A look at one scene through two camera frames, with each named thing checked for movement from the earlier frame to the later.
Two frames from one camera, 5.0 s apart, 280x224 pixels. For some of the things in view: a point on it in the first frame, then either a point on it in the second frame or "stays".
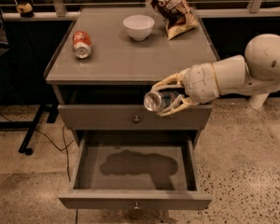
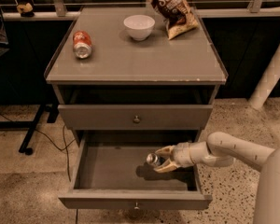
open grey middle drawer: x=140 y=170 stays
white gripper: x=198 y=82 to x=181 y=155
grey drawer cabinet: x=127 y=158 stays
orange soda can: x=82 y=44 stays
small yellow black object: x=25 y=10 stays
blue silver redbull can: x=156 y=101 to x=152 y=159
